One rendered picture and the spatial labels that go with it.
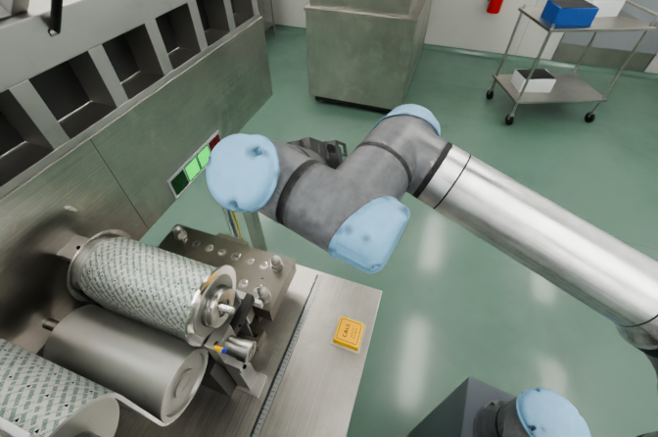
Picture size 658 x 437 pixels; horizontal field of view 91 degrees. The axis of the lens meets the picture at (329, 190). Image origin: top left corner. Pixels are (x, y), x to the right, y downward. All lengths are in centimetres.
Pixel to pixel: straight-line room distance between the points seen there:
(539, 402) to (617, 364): 162
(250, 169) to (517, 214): 27
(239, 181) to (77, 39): 54
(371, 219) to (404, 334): 173
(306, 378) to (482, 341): 133
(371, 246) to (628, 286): 26
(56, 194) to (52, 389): 37
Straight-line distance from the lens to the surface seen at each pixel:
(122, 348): 72
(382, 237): 28
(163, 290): 65
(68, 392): 55
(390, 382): 191
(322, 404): 95
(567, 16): 341
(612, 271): 42
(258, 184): 30
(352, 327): 98
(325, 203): 29
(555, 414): 82
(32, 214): 79
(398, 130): 37
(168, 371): 67
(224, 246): 102
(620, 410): 232
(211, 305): 64
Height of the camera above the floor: 183
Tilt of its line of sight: 46 degrees down
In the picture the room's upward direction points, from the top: straight up
